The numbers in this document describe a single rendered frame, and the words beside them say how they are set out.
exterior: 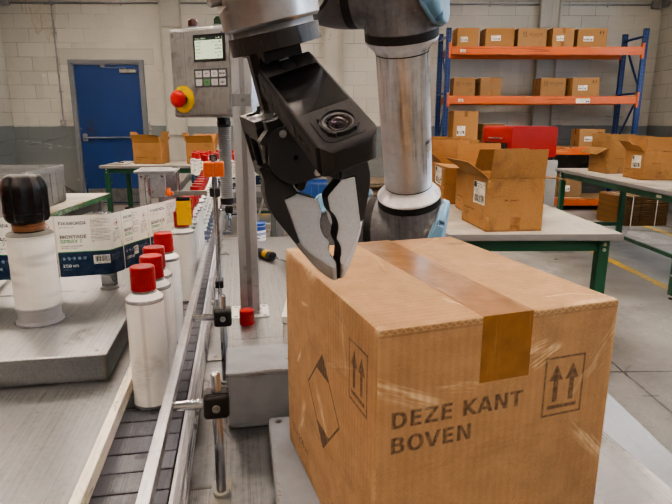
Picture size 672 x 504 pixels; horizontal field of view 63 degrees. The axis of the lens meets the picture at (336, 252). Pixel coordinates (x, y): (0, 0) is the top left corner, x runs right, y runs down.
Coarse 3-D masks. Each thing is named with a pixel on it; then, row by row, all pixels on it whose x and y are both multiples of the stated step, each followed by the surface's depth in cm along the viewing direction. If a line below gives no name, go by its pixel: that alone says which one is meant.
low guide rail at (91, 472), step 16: (128, 368) 83; (128, 384) 78; (128, 400) 77; (112, 416) 70; (112, 432) 68; (96, 448) 63; (96, 464) 60; (80, 480) 57; (96, 480) 60; (80, 496) 55
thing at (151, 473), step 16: (192, 288) 107; (192, 304) 98; (192, 320) 92; (176, 352) 77; (176, 368) 72; (176, 384) 68; (160, 416) 61; (160, 432) 58; (160, 448) 55; (160, 464) 54; (144, 480) 50; (144, 496) 48
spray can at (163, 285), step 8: (144, 256) 81; (152, 256) 81; (160, 256) 81; (160, 264) 81; (160, 272) 81; (160, 280) 82; (168, 280) 84; (160, 288) 81; (168, 288) 82; (168, 296) 82; (168, 304) 82; (168, 312) 82; (168, 320) 83; (168, 328) 83; (168, 336) 83; (168, 344) 83; (168, 352) 83
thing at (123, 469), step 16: (208, 256) 167; (208, 272) 149; (192, 336) 105; (192, 352) 98; (192, 368) 98; (176, 400) 81; (128, 416) 76; (144, 416) 76; (176, 416) 76; (128, 432) 73; (144, 432) 73; (176, 432) 73; (112, 448) 69; (128, 448) 69; (144, 448) 69; (176, 448) 69; (112, 464) 66; (128, 464) 66; (144, 464) 66; (112, 480) 63; (128, 480) 63; (160, 480) 63; (96, 496) 60; (112, 496) 60; (128, 496) 60; (160, 496) 60
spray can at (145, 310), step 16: (144, 272) 74; (144, 288) 75; (128, 304) 75; (144, 304) 74; (160, 304) 76; (128, 320) 76; (144, 320) 75; (160, 320) 76; (128, 336) 77; (144, 336) 75; (160, 336) 77; (144, 352) 76; (160, 352) 77; (144, 368) 76; (160, 368) 77; (144, 384) 77; (160, 384) 78; (144, 400) 77; (160, 400) 78
